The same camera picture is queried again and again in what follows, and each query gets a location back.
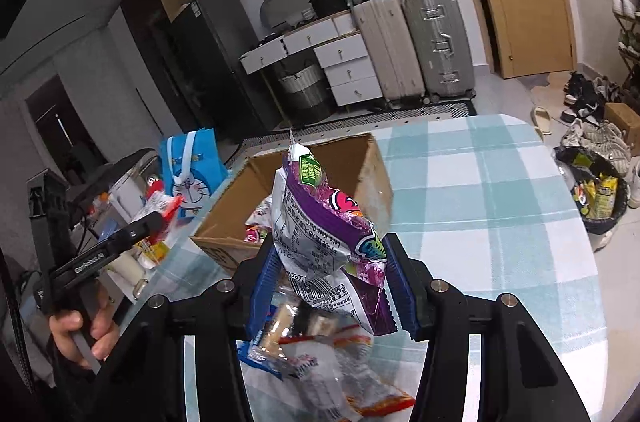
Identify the purple white snack bag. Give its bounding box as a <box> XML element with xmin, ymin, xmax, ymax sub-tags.
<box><xmin>270</xmin><ymin>139</ymin><xmax>396</xmax><ymax>336</ymax></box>

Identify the red black snack pack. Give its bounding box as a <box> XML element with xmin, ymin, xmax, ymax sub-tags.
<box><xmin>238</xmin><ymin>295</ymin><xmax>416</xmax><ymax>421</ymax></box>

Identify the red white noodle pack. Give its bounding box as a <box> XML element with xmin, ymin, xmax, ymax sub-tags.
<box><xmin>132</xmin><ymin>190</ymin><xmax>183</xmax><ymax>245</ymax></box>

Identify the person's left hand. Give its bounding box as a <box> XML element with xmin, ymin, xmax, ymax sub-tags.
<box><xmin>48</xmin><ymin>283</ymin><xmax>119</xmax><ymax>370</ymax></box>

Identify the SF cardboard box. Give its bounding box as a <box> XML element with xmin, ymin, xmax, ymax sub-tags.
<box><xmin>191</xmin><ymin>133</ymin><xmax>394</xmax><ymax>273</ymax></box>

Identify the blue Doraemon tote bag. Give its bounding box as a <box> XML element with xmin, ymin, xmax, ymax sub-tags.
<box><xmin>160</xmin><ymin>129</ymin><xmax>228</xmax><ymax>219</ymax></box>

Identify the woven laundry basket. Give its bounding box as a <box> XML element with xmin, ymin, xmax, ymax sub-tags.
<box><xmin>278</xmin><ymin>64</ymin><xmax>335</xmax><ymax>123</ymax></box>

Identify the silver suitcase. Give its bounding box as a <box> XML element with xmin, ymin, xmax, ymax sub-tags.
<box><xmin>402</xmin><ymin>0</ymin><xmax>475</xmax><ymax>102</ymax></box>

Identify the black trash bin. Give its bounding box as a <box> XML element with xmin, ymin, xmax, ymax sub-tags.
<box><xmin>553</xmin><ymin>147</ymin><xmax>629</xmax><ymax>235</ymax></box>

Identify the black refrigerator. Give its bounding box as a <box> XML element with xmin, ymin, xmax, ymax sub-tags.
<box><xmin>120</xmin><ymin>0</ymin><xmax>281</xmax><ymax>141</ymax></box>

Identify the white drawer desk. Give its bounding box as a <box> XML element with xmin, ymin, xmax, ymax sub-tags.
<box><xmin>240</xmin><ymin>11</ymin><xmax>383</xmax><ymax>106</ymax></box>

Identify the beige suitcase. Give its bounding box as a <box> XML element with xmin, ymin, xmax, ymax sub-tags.
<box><xmin>352</xmin><ymin>0</ymin><xmax>426</xmax><ymax>102</ymax></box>

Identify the small cardboard box on floor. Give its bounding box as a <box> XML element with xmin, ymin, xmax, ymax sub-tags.
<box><xmin>604</xmin><ymin>103</ymin><xmax>640</xmax><ymax>157</ymax></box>

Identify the shoe rack with shoes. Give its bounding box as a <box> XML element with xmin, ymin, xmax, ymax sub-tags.
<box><xmin>611</xmin><ymin>0</ymin><xmax>639</xmax><ymax>108</ymax></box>

